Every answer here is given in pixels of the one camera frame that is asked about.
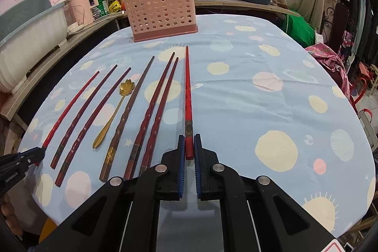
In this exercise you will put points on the pink floral cloth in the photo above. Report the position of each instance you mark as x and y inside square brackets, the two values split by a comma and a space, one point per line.
[327, 58]

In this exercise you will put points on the pink perforated utensil basket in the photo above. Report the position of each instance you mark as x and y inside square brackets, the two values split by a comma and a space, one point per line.
[159, 15]

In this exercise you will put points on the dark red chopstick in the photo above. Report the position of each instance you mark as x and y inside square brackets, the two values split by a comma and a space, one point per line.
[161, 110]
[85, 104]
[152, 110]
[94, 119]

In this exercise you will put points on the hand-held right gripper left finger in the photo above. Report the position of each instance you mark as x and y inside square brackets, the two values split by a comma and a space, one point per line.
[181, 166]

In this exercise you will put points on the green plastic bag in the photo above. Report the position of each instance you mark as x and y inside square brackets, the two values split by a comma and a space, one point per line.
[298, 29]

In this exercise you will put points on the red stool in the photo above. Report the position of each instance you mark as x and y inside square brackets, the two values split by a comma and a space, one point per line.
[361, 83]

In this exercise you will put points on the green can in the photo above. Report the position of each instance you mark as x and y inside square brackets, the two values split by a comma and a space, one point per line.
[102, 5]

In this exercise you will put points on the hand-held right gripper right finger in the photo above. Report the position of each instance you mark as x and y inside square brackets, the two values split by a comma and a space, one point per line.
[197, 166]

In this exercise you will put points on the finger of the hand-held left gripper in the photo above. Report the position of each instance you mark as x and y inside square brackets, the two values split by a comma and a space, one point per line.
[31, 153]
[31, 164]

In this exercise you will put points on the bright red chopstick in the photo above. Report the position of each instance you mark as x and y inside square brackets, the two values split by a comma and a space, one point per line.
[73, 106]
[188, 98]

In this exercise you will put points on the yellow packet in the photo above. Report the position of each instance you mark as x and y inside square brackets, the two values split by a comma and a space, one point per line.
[115, 7]

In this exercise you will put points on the pink electric kettle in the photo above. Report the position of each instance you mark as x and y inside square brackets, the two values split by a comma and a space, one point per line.
[79, 10]

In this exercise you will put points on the gold flower-shaped spoon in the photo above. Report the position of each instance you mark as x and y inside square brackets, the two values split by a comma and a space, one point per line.
[125, 88]

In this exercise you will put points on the dark wooden chair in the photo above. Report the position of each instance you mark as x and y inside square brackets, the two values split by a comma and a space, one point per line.
[339, 24]

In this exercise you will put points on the grey white dish rack box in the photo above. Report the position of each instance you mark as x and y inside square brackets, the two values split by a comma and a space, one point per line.
[29, 39]

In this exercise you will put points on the person's left hand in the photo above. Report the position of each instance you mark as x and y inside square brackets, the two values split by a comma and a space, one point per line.
[9, 216]

